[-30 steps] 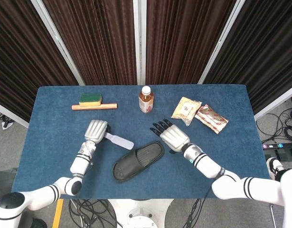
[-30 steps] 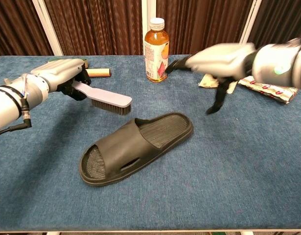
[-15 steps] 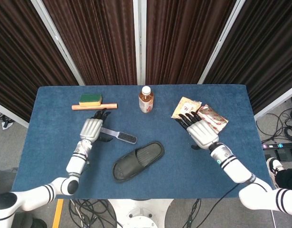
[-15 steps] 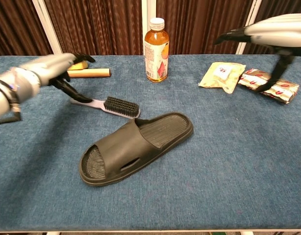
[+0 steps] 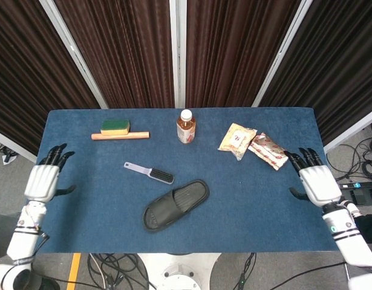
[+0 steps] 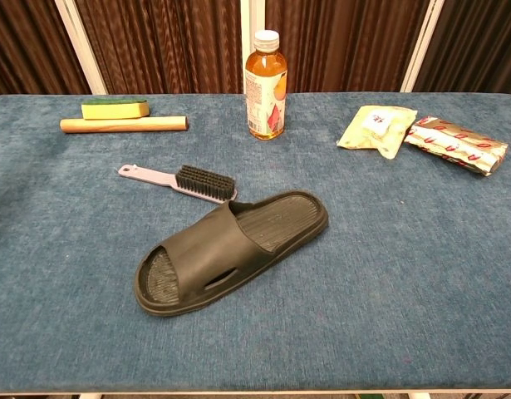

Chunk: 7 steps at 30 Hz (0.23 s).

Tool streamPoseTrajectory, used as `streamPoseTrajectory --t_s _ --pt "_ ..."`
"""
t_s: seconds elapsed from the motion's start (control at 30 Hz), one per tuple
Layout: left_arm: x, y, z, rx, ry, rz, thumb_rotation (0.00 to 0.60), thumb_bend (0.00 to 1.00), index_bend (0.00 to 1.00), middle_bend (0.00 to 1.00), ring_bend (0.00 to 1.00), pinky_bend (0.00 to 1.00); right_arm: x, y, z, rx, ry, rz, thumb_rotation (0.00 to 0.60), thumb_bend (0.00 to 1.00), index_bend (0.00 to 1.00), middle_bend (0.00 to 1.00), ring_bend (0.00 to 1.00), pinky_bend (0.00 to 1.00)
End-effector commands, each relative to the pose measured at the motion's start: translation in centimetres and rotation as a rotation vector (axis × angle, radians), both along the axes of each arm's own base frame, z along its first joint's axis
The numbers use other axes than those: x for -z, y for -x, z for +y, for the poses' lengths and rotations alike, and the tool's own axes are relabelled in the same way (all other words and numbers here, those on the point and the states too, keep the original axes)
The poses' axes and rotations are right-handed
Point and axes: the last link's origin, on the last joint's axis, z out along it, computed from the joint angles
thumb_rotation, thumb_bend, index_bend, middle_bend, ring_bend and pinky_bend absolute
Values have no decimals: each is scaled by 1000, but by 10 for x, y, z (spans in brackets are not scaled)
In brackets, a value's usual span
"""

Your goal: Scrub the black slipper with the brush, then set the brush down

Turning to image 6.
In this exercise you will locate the lilac scrub brush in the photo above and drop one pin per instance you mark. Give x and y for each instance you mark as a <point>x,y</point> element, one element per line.
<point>155,176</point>

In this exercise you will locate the yellow green sponge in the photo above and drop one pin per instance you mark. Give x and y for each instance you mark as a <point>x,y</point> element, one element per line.
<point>114,109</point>

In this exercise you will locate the blue table cloth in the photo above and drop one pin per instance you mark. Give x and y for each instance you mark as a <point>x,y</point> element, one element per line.
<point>363,291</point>

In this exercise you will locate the silver red snack packet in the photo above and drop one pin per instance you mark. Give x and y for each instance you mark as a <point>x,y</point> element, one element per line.
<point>458,145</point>

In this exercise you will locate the brown pleated curtain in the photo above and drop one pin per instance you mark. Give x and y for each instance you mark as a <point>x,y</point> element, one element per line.
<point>163,45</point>

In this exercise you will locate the black rubber slipper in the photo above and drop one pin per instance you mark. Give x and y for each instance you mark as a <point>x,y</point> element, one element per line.
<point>209,247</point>

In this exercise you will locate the yellow snack packet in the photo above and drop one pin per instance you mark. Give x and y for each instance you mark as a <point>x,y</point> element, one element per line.
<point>371,129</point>

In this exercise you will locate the white table frame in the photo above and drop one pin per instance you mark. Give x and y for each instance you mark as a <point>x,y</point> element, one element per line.
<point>255,394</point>

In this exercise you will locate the white frame post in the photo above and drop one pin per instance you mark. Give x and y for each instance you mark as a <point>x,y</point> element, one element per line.
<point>82,45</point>
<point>421,45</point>
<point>249,25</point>

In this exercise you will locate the wooden round stick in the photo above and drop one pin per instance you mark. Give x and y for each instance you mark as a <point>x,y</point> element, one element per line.
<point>122,124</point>

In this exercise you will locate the orange drink bottle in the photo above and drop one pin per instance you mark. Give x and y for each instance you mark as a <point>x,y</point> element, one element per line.
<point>265,99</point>

